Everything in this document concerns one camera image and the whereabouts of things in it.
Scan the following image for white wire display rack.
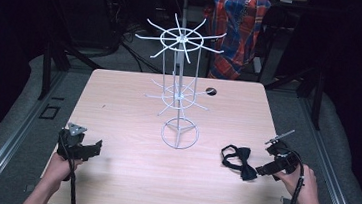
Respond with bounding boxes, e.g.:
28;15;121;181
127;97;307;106
124;8;229;154

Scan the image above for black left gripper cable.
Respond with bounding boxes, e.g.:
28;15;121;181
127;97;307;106
53;133;85;204

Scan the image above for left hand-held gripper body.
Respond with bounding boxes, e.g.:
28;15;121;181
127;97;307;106
55;121;88;162

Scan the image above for black bow tie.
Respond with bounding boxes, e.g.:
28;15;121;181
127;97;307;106
218;143;262;184

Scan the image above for black metal frame stand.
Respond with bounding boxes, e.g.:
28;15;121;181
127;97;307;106
36;34;106;106
260;61;328;132

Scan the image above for person's left hand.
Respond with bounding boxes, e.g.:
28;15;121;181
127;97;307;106
42;150;85;185

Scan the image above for round table cable hole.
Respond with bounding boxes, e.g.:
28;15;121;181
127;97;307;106
204;86;218;97

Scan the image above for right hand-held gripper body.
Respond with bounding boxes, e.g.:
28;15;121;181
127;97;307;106
261;126;303;183

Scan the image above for red blue plaid cloth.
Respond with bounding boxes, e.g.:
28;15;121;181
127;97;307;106
196;0;273;85

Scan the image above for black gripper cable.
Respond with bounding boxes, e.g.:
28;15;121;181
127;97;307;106
280;147;309;204
53;133;85;204

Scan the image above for black floor cables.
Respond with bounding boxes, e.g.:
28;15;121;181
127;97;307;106
117;20;168;75

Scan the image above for person's right hand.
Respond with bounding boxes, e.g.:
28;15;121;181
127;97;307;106
271;160;324;204

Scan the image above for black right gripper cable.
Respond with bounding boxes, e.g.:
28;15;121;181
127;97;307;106
280;147;309;204

